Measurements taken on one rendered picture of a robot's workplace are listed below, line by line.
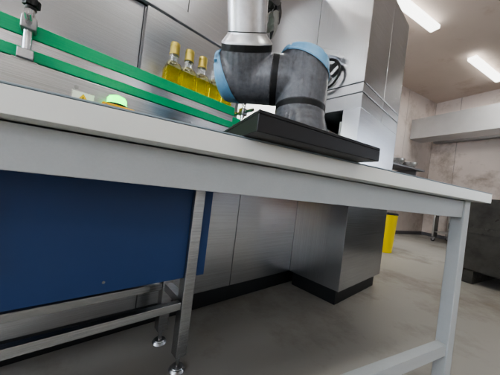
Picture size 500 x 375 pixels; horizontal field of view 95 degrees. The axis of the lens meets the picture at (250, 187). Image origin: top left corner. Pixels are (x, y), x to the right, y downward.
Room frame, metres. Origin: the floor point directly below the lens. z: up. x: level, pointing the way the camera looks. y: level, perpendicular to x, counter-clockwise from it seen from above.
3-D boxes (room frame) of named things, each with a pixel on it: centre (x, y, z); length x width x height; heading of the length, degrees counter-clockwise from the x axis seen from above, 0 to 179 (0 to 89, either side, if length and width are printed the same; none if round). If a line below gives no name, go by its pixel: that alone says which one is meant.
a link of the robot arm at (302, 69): (0.55, -0.09, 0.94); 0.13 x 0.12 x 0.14; 84
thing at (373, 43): (1.77, -0.75, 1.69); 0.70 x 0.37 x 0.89; 132
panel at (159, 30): (1.19, 0.15, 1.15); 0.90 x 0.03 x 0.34; 132
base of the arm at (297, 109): (0.54, -0.10, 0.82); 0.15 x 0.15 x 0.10
